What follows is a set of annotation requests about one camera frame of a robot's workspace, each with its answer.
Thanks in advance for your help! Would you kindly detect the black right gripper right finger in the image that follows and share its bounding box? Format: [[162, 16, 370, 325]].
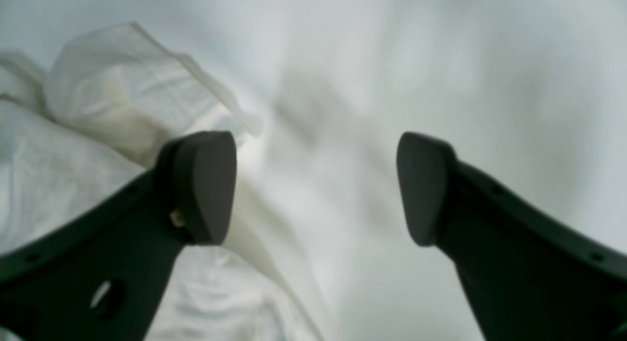
[[396, 132, 627, 341]]

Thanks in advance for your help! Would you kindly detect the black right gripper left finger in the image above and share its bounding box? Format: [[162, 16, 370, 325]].
[[0, 131, 237, 341]]

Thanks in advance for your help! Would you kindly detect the white t-shirt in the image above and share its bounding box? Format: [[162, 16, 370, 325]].
[[1, 23, 340, 341]]

